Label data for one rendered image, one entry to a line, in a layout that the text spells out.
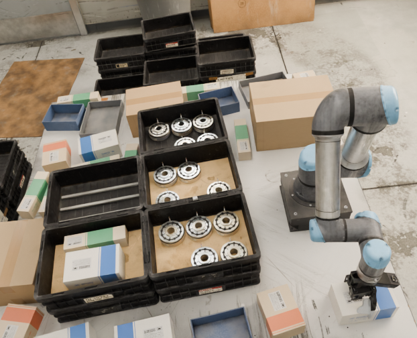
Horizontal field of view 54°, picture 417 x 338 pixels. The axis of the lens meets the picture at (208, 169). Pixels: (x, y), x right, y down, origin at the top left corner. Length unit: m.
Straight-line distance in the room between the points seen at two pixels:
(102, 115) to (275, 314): 1.49
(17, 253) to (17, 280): 0.12
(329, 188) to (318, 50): 2.83
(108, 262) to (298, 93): 1.20
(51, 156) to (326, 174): 1.42
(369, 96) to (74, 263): 1.14
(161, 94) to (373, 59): 2.28
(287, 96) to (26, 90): 2.76
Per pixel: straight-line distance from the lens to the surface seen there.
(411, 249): 2.71
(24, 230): 1.87
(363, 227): 1.37
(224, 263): 1.46
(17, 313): 1.79
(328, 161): 1.29
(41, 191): 2.13
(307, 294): 1.67
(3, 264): 1.82
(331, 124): 1.26
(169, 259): 1.61
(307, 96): 2.09
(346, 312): 1.57
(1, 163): 2.97
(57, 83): 4.15
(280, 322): 1.54
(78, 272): 1.58
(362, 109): 1.26
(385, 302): 1.61
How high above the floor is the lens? 2.22
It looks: 49 degrees down
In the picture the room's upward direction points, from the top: 9 degrees counter-clockwise
